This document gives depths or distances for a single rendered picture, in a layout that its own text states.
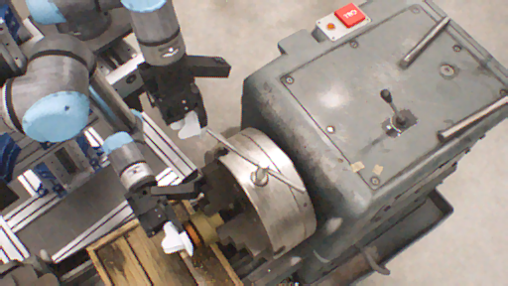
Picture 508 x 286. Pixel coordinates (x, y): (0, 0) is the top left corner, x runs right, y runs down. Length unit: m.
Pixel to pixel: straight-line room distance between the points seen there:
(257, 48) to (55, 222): 1.46
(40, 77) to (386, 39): 0.83
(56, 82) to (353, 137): 0.64
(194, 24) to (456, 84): 1.96
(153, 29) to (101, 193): 1.49
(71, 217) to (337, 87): 1.40
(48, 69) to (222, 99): 1.71
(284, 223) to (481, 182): 1.77
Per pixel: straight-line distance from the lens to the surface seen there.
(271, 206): 1.04
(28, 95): 0.97
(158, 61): 0.81
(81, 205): 2.21
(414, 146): 1.13
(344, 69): 1.20
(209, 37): 2.87
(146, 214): 1.14
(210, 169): 1.10
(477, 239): 2.58
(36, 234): 2.22
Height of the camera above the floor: 2.19
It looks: 62 degrees down
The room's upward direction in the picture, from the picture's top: 6 degrees clockwise
